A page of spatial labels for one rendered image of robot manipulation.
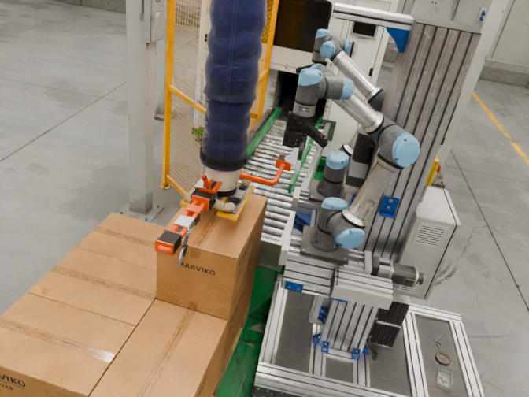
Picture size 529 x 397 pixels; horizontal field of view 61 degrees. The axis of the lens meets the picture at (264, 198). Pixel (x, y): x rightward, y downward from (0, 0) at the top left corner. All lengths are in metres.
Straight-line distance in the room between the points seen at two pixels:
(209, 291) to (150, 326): 0.33
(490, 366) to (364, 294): 1.59
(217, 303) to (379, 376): 1.04
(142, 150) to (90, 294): 1.52
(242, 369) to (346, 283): 1.05
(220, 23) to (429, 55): 0.82
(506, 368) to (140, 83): 3.20
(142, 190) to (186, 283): 1.71
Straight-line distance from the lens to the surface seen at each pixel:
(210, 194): 2.02
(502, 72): 11.78
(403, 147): 1.76
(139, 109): 3.55
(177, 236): 1.74
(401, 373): 2.84
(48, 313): 2.44
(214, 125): 2.02
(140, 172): 3.77
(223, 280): 2.19
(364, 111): 1.80
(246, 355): 2.92
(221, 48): 1.90
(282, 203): 3.30
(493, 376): 3.45
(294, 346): 2.75
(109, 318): 2.36
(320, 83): 1.53
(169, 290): 2.36
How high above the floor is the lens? 2.25
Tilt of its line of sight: 31 degrees down
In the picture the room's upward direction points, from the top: 9 degrees clockwise
